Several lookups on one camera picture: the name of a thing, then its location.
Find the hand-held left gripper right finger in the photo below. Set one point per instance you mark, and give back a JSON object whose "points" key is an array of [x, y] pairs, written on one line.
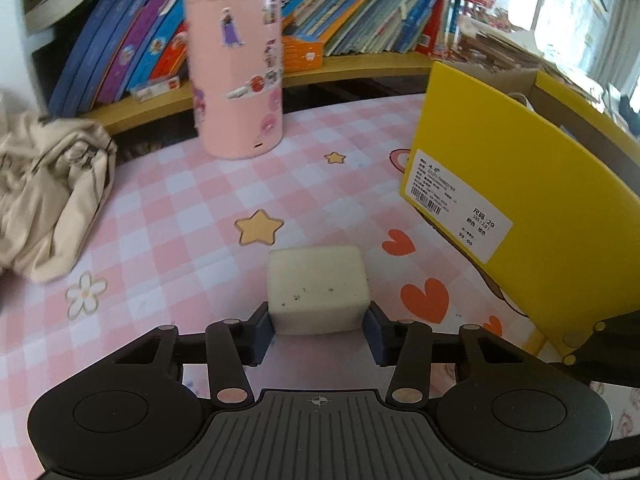
{"points": [[375, 332]]}

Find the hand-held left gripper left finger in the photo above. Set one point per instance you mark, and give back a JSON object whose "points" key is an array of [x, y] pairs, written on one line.
{"points": [[260, 332]]}

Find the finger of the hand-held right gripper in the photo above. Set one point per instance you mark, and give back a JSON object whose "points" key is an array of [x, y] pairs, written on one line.
{"points": [[610, 350]]}

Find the white charger cube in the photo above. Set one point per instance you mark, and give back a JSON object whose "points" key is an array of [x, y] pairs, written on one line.
{"points": [[317, 290]]}

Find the yellow cardboard box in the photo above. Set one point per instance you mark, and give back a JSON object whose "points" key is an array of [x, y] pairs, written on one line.
{"points": [[525, 180]]}

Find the pink checkered desktop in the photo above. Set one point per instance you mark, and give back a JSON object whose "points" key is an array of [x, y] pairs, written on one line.
{"points": [[175, 210]]}

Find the beige cloth bag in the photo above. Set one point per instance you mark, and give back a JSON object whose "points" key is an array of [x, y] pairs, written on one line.
{"points": [[45, 185]]}

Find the pink cylinder with stickers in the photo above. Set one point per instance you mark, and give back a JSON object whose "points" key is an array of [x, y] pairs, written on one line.
{"points": [[235, 70]]}

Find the small white and red box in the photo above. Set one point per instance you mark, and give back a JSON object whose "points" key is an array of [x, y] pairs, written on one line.
{"points": [[155, 89]]}

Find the wooden bookshelf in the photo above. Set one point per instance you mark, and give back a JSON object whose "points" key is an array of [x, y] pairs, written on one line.
{"points": [[350, 67]]}

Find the small orange box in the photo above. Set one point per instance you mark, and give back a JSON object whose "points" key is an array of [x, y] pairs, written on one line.
{"points": [[302, 54]]}

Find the pile of papers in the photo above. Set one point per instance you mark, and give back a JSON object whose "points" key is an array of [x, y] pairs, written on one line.
{"points": [[520, 50]]}

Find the row of colourful books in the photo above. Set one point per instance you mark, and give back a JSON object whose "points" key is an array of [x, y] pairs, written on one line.
{"points": [[250, 10]]}

